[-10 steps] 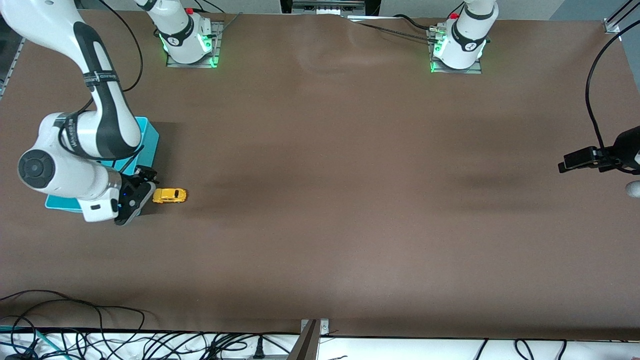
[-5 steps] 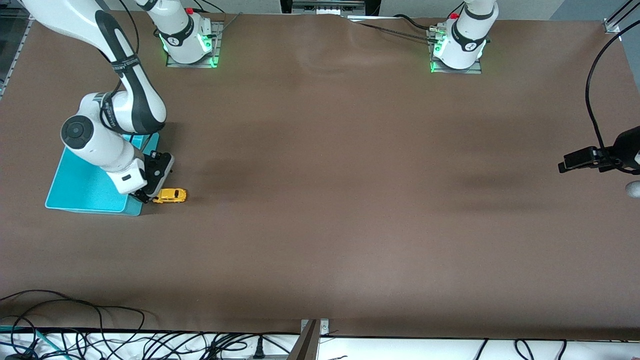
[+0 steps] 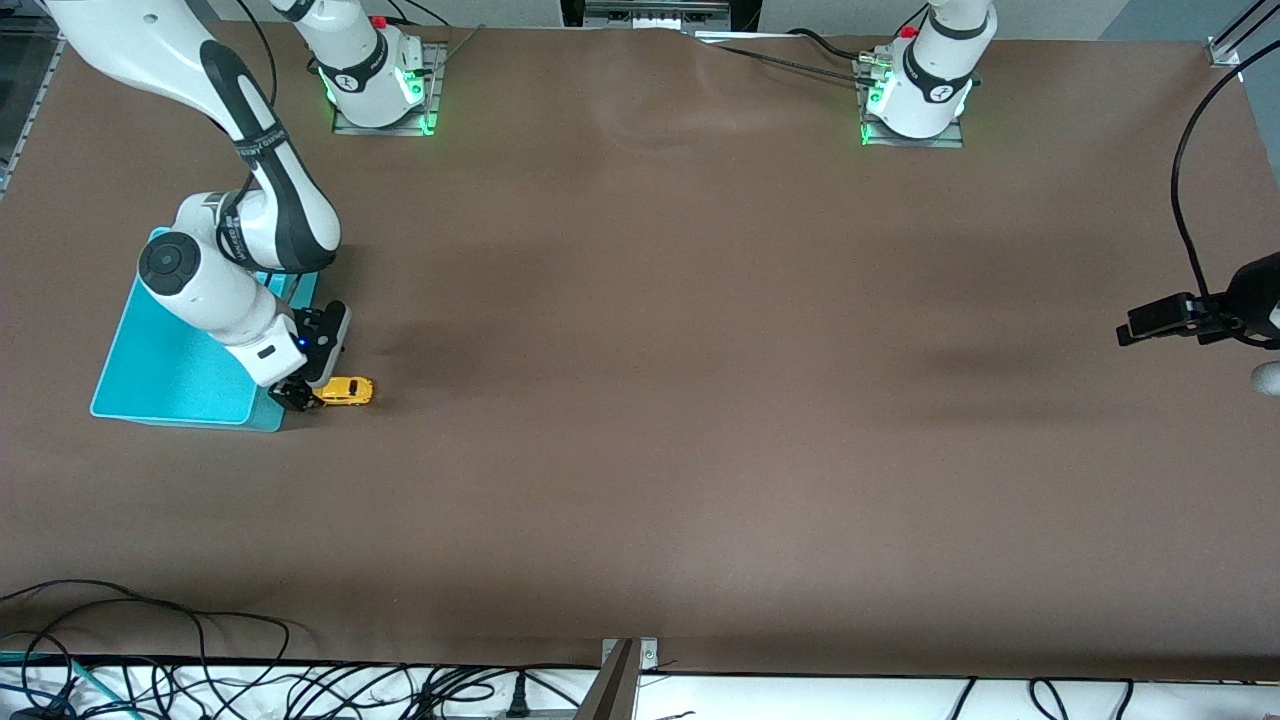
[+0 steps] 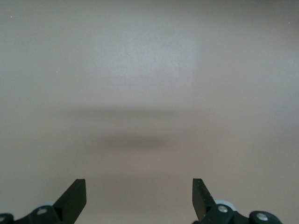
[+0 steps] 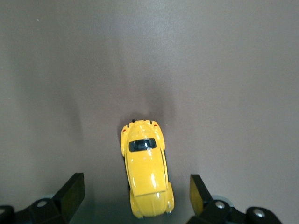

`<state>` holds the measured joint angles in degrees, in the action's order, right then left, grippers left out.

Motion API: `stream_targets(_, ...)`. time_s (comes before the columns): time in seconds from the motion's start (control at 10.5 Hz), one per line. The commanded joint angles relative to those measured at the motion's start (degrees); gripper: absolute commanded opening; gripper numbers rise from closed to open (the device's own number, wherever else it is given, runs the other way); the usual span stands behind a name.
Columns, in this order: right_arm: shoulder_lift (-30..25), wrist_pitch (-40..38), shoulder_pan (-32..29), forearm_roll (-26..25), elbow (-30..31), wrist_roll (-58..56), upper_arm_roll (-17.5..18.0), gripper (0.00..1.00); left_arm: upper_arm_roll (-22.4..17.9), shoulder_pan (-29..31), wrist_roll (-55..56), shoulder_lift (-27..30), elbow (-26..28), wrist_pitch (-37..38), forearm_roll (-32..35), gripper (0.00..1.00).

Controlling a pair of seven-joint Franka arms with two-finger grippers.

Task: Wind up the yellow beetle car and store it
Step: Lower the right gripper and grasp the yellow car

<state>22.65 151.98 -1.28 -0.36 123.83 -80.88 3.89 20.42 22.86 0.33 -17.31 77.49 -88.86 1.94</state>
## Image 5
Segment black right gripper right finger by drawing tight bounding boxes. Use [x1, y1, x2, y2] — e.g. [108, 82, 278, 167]
[186, 174, 285, 224]

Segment yellow beetle toy car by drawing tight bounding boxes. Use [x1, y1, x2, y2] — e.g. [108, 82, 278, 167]
[120, 119, 175, 219]

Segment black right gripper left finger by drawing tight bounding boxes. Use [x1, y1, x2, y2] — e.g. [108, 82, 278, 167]
[0, 172, 85, 224]

